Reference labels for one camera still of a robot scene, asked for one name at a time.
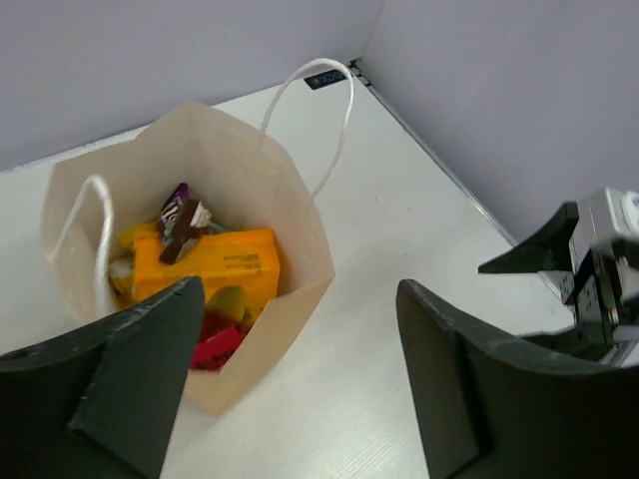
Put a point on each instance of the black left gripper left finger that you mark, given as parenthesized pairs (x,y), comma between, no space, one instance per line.
(101,400)

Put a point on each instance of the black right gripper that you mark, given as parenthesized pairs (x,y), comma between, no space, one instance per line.
(604,297)

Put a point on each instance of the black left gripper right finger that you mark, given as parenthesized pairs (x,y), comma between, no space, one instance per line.
(493,405)

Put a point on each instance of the red candy bag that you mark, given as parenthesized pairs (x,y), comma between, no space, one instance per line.
(215,348)

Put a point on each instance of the purple candy bar wrapper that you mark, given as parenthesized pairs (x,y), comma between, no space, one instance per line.
(182,222)

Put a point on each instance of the orange gummy candy bag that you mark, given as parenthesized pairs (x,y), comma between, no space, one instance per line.
(238,271)

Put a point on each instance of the yellow snack bar wrapper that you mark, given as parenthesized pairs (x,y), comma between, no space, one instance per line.
(121,268)

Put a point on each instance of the brown paper bag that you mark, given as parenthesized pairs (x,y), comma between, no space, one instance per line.
(202,194)

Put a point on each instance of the right blue table label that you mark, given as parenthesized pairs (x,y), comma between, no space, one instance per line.
(325,79)

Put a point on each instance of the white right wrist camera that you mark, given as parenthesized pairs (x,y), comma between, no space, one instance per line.
(607,218)

